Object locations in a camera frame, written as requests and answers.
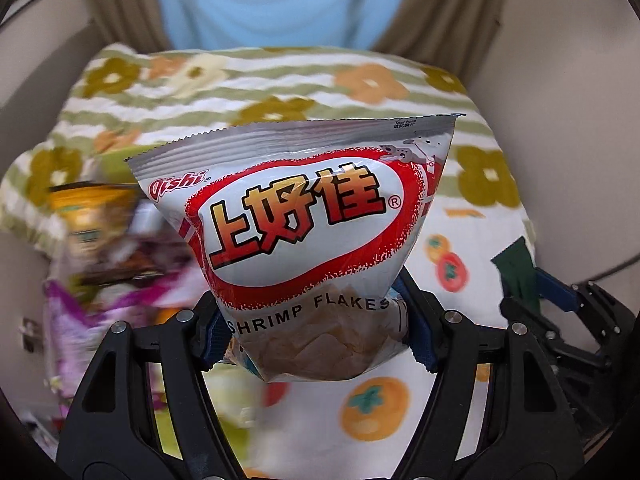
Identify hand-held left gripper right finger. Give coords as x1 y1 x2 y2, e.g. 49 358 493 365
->
394 269 585 480

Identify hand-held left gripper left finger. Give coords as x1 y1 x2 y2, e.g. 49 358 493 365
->
56 291 237 480

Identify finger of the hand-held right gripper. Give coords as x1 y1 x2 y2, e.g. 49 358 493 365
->
501 269 582 357
559 281 640 362

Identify purple snack packet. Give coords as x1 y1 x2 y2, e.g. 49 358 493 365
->
42 240 207 411

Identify white red shrimp flakes packet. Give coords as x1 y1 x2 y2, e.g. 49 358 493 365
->
125 112 466 384

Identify pale green snack packet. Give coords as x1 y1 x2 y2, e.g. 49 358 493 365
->
205 361 271 461

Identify orange yellow snack packet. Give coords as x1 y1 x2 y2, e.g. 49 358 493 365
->
47 182 147 286

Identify floral fruit print blanket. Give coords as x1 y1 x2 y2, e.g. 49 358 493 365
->
0 42 539 480

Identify beige curtain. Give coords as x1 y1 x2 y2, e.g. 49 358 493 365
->
87 0 172 54
370 0 512 81

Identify light blue curtain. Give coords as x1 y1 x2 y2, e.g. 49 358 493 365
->
150 0 414 54

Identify black cable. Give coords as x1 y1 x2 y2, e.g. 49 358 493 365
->
575 259 640 287

